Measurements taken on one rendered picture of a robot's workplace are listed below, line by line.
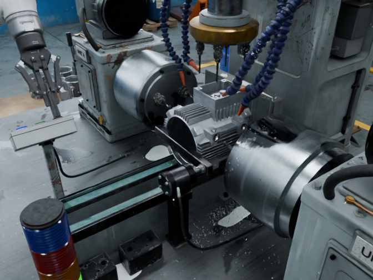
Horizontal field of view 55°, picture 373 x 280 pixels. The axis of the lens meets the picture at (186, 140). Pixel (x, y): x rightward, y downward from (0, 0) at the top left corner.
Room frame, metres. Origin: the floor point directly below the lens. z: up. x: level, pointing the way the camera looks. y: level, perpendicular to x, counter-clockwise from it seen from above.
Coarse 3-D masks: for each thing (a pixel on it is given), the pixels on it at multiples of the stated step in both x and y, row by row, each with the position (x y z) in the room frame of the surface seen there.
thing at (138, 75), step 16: (128, 64) 1.16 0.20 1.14; (144, 64) 1.12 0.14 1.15; (160, 64) 1.10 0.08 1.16; (176, 64) 1.12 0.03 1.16; (128, 80) 1.11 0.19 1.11; (144, 80) 1.05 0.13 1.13; (160, 80) 1.08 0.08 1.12; (176, 80) 1.11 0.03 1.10; (192, 80) 1.15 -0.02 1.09; (128, 96) 1.08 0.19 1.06; (144, 96) 1.04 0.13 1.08; (160, 96) 1.05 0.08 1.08; (176, 96) 1.11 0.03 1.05; (128, 112) 1.11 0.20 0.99; (144, 112) 1.04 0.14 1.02; (160, 112) 1.07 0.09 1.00
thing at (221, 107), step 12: (204, 84) 0.98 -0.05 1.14; (216, 84) 1.00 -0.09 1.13; (228, 84) 1.01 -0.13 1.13; (204, 96) 0.91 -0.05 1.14; (216, 96) 0.90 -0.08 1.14; (228, 96) 0.90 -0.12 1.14; (240, 96) 0.93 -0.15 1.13; (216, 108) 0.88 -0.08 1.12; (228, 108) 0.90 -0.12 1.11; (216, 120) 0.88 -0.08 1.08
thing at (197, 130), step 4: (248, 108) 0.93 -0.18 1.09; (168, 112) 0.92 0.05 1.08; (172, 112) 0.92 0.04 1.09; (244, 112) 0.92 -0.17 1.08; (248, 112) 0.92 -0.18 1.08; (168, 116) 0.92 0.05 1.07; (244, 116) 0.92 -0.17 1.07; (248, 116) 0.92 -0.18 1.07; (192, 128) 0.83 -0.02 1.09; (196, 128) 0.82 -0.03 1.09; (200, 128) 0.83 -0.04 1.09; (192, 132) 0.82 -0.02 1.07; (196, 132) 0.81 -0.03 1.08; (200, 132) 0.82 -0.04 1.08; (196, 136) 0.81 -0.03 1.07; (168, 148) 0.92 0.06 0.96
